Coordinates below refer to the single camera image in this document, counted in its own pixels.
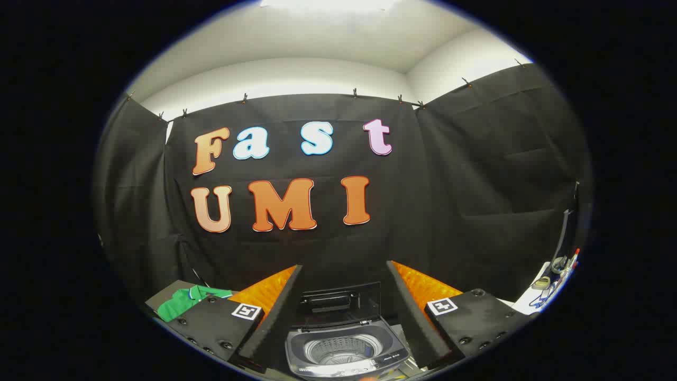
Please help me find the green polo shirt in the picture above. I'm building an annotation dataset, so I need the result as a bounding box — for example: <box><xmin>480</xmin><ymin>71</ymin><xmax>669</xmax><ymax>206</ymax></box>
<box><xmin>157</xmin><ymin>285</ymin><xmax>233</xmax><ymax>322</ymax></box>

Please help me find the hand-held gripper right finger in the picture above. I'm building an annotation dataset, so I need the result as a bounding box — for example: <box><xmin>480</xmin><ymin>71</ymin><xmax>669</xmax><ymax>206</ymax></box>
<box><xmin>386</xmin><ymin>259</ymin><xmax>539</xmax><ymax>371</ymax></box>

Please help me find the blue cable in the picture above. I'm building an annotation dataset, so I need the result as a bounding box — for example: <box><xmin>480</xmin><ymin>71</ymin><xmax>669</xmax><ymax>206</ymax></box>
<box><xmin>529</xmin><ymin>286</ymin><xmax>562</xmax><ymax>309</ymax></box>

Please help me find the grey washing machine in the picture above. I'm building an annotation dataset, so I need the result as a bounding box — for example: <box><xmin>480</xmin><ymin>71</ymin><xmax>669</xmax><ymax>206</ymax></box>
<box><xmin>286</xmin><ymin>316</ymin><xmax>411</xmax><ymax>379</ymax></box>

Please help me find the black curved strap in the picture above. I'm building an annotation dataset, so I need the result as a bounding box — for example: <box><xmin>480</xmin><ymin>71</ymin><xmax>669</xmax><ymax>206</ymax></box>
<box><xmin>550</xmin><ymin>182</ymin><xmax>581</xmax><ymax>274</ymax></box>

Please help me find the row of black clips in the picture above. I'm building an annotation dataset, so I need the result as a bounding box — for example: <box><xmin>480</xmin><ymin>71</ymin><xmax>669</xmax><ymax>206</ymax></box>
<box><xmin>126</xmin><ymin>59</ymin><xmax>527</xmax><ymax>121</ymax></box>

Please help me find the dark washing machine lid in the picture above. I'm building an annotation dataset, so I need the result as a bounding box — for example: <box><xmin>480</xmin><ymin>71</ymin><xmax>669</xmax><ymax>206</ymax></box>
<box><xmin>298</xmin><ymin>282</ymin><xmax>382</xmax><ymax>330</ymax></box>

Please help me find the grey low table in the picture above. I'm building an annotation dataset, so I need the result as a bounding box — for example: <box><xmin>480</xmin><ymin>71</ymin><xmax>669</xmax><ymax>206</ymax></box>
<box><xmin>145</xmin><ymin>280</ymin><xmax>233</xmax><ymax>319</ymax></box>

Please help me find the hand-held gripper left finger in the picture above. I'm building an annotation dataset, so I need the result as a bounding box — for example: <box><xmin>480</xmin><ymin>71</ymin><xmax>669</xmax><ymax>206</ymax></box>
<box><xmin>153</xmin><ymin>264</ymin><xmax>304</xmax><ymax>375</ymax></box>

